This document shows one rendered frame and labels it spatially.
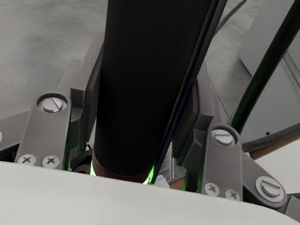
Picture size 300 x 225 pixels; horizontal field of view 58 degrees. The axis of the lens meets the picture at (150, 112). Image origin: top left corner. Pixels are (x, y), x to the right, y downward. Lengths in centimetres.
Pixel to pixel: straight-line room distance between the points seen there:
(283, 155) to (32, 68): 234
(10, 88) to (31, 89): 16
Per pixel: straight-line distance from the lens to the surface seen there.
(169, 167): 52
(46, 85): 246
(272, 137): 30
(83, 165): 39
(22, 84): 248
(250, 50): 331
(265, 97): 156
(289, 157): 56
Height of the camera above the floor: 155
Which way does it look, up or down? 42 degrees down
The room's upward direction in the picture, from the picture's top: 16 degrees clockwise
